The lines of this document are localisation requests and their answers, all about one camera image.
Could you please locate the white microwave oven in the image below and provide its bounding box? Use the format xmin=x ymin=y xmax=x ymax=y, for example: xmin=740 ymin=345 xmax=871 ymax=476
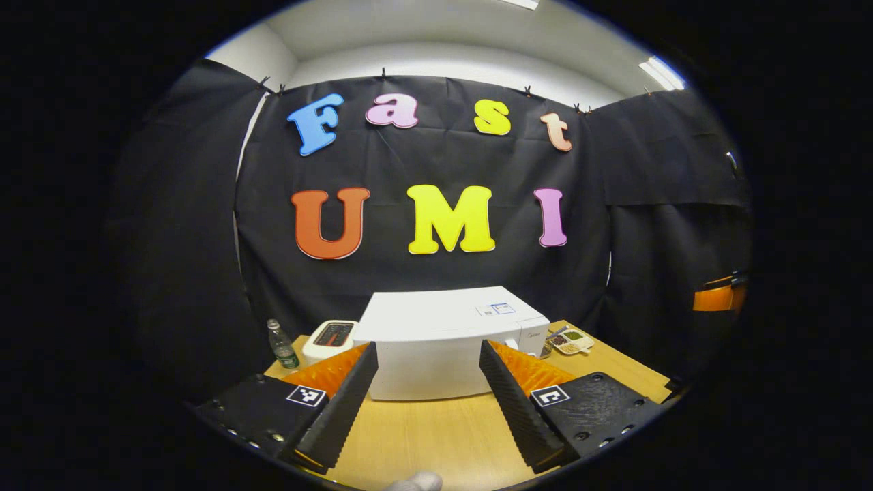
xmin=353 ymin=286 xmax=551 ymax=401

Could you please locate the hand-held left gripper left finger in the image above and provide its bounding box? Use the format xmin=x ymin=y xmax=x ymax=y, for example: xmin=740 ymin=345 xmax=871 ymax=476
xmin=194 ymin=341 xmax=379 ymax=475

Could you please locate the black backdrop cloth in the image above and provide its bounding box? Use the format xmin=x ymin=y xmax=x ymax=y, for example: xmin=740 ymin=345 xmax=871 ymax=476
xmin=113 ymin=58 xmax=754 ymax=403

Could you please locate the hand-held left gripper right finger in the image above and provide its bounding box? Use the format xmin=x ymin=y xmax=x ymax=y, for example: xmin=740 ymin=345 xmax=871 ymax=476
xmin=479 ymin=339 xmax=666 ymax=475

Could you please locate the white toaster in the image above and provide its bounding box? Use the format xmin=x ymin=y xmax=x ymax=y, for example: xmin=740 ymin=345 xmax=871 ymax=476
xmin=301 ymin=319 xmax=359 ymax=366

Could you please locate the white divided condiment dish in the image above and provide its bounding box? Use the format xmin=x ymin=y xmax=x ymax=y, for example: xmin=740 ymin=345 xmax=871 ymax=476
xmin=546 ymin=327 xmax=595 ymax=356

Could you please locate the clear plastic water bottle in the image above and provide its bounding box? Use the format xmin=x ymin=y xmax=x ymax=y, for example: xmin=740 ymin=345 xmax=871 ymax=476
xmin=267 ymin=318 xmax=301 ymax=370

